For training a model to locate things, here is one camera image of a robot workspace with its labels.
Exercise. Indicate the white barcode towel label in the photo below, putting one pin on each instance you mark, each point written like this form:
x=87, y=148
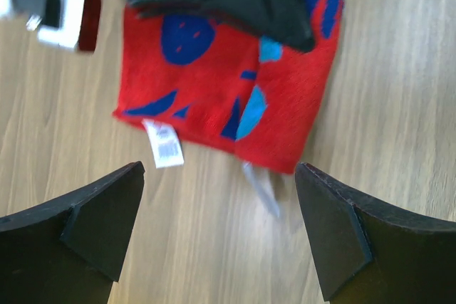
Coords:
x=165, y=144

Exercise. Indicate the red and blue patterned towel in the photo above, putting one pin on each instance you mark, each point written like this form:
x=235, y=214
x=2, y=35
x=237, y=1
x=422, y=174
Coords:
x=223, y=88

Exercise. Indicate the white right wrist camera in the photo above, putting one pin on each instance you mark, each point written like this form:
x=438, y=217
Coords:
x=53, y=8

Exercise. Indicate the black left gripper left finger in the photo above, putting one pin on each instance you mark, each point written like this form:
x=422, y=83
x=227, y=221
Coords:
x=71, y=249

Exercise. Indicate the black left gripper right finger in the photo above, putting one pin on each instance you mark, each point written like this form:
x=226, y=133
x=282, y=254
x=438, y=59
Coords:
x=366, y=250

